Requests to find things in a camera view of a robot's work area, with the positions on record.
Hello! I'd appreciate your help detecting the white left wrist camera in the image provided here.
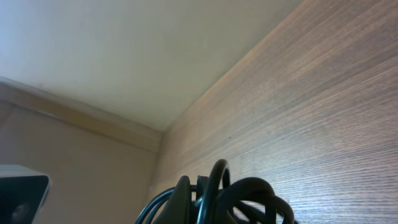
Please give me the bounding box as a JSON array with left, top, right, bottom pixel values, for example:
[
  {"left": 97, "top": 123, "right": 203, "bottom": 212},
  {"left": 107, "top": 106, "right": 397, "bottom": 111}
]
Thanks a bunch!
[{"left": 1, "top": 164, "right": 50, "bottom": 224}]

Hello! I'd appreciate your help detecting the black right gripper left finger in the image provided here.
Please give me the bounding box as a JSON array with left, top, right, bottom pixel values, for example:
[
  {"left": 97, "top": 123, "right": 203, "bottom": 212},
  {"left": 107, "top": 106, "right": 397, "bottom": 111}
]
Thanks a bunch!
[{"left": 153, "top": 175, "right": 192, "bottom": 224}]

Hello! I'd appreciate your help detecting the black cable bundle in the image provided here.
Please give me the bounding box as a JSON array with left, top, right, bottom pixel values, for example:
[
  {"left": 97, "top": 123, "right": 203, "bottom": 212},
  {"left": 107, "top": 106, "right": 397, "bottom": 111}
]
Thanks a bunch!
[{"left": 135, "top": 159, "right": 299, "bottom": 224}]

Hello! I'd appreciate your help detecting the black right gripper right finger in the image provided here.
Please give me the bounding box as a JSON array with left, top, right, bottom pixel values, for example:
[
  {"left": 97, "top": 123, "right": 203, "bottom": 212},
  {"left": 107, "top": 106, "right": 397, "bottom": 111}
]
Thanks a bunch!
[{"left": 196, "top": 175, "right": 209, "bottom": 199}]

